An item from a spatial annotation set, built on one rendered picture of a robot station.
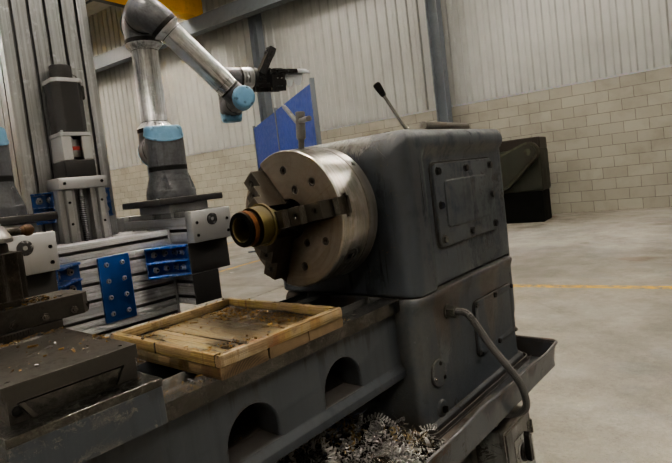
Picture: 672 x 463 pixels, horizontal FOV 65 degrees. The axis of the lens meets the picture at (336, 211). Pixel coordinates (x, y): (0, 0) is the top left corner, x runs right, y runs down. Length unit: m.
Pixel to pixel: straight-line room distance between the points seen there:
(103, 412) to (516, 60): 10.99
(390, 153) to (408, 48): 11.09
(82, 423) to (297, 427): 0.45
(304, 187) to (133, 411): 0.61
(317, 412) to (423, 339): 0.33
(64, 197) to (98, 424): 1.00
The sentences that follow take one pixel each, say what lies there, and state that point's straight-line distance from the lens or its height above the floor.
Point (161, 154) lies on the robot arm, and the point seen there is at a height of 1.30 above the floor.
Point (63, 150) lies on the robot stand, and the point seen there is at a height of 1.33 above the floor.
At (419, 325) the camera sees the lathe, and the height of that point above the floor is 0.80.
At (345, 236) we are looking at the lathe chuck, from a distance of 1.12.
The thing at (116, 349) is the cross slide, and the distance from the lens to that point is 0.77.
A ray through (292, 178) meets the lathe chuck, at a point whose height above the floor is 1.17.
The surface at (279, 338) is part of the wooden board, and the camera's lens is 0.95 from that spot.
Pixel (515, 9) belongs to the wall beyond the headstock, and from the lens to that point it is 11.63.
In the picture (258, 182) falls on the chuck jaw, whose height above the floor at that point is 1.17.
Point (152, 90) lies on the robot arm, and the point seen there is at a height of 1.52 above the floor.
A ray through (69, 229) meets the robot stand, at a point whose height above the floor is 1.11.
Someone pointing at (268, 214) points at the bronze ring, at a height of 1.10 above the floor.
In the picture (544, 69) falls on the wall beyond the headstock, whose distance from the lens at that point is 11.26.
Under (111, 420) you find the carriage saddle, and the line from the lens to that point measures 0.74.
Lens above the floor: 1.16
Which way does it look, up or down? 3 degrees down
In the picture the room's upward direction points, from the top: 7 degrees counter-clockwise
